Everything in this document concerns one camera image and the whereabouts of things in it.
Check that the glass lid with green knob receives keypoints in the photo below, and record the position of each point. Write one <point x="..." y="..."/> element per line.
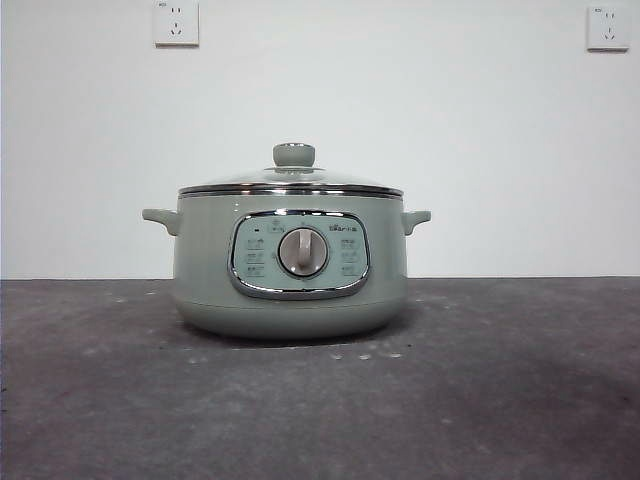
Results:
<point x="293" y="154"/>

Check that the pale green electric pot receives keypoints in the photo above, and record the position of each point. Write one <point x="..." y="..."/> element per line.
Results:
<point x="205" y="280"/>

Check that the white wall socket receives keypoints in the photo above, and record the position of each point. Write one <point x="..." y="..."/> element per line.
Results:
<point x="176" y="25"/>
<point x="608" y="29"/>

